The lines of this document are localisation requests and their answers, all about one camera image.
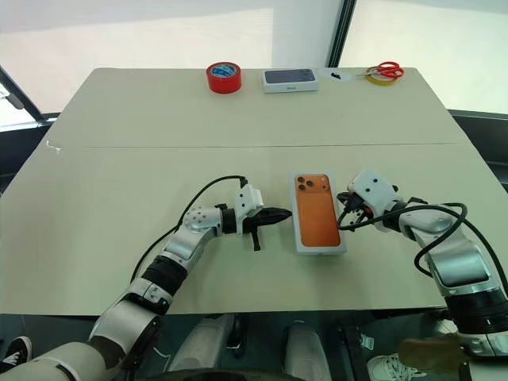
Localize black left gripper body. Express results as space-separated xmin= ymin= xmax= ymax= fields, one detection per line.
xmin=241 ymin=209 xmax=271 ymax=253

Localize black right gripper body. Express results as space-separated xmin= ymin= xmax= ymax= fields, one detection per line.
xmin=346 ymin=194 xmax=375 ymax=225

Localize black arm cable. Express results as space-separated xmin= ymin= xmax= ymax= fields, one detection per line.
xmin=130 ymin=174 xmax=249 ymax=285
xmin=336 ymin=201 xmax=508 ymax=287

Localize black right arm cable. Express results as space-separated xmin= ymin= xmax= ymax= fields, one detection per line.
xmin=336 ymin=201 xmax=508 ymax=287

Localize closed white phone box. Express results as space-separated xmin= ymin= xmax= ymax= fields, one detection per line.
xmin=261 ymin=67 xmax=321 ymax=95

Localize black slanted window bar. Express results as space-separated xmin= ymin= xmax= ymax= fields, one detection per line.
xmin=0 ymin=64 xmax=44 ymax=121

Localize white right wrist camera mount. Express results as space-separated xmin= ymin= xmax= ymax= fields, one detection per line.
xmin=347 ymin=168 xmax=402 ymax=233

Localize black and white sneaker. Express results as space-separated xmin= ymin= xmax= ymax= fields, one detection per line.
xmin=0 ymin=336 xmax=33 ymax=373

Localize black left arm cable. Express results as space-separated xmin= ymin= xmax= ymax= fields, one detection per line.
xmin=130 ymin=174 xmax=249 ymax=285

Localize white round disc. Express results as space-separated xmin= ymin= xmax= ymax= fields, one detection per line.
xmin=318 ymin=67 xmax=353 ymax=83

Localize red handled scissors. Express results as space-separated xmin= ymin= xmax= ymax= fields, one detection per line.
xmin=356 ymin=61 xmax=405 ymax=79

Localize red tape roll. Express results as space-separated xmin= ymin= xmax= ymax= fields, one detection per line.
xmin=205 ymin=61 xmax=244 ymax=95

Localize orange phone box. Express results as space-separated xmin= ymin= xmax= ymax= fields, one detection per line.
xmin=288 ymin=170 xmax=350 ymax=257

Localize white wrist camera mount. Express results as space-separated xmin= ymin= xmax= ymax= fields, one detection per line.
xmin=347 ymin=168 xmax=402 ymax=233
xmin=233 ymin=183 xmax=265 ymax=237

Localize black window frame post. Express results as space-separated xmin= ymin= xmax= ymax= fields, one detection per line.
xmin=326 ymin=0 xmax=357 ymax=69

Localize yellow tape roll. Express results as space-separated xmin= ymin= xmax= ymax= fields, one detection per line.
xmin=365 ymin=71 xmax=399 ymax=87

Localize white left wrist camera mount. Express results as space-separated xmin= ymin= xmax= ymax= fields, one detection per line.
xmin=233 ymin=183 xmax=265 ymax=237

